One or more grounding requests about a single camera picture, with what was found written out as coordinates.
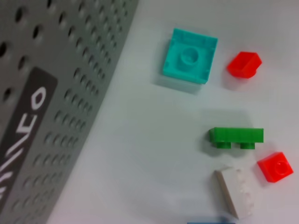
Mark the small white brick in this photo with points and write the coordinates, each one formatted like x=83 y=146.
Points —
x=236 y=191

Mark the grey-green perforated storage bin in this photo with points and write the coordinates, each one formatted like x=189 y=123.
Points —
x=58 y=93

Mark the green narrow studded brick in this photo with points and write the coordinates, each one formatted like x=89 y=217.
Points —
x=236 y=135

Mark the small red square brick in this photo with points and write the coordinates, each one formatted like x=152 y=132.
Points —
x=275 y=168

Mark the teal square brick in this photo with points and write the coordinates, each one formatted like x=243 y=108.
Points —
x=189 y=58

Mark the small red sloped brick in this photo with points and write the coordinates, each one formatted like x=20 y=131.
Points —
x=243 y=65

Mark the blue square brick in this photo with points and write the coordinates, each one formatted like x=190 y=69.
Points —
x=210 y=220

